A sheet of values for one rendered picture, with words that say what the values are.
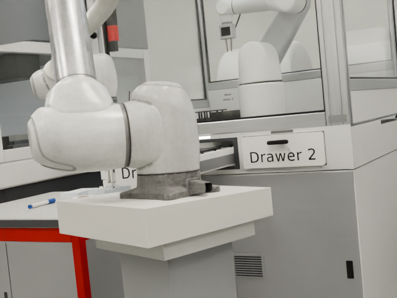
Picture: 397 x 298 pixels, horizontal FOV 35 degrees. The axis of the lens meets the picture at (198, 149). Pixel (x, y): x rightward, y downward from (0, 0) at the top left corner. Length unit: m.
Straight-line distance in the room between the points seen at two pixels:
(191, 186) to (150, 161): 0.11
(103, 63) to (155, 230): 0.98
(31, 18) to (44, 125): 1.44
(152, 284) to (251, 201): 0.30
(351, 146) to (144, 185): 0.83
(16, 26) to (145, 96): 1.37
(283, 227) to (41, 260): 0.81
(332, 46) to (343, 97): 0.17
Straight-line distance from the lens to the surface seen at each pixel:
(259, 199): 1.53
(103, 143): 1.42
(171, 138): 1.45
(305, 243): 2.18
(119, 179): 2.08
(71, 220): 1.58
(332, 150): 2.10
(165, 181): 1.46
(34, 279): 2.05
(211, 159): 2.07
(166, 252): 1.37
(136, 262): 1.53
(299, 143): 2.11
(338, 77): 2.08
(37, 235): 1.99
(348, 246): 2.14
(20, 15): 2.80
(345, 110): 2.08
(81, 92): 1.47
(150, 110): 1.45
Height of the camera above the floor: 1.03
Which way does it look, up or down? 3 degrees down
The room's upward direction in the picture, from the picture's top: 6 degrees counter-clockwise
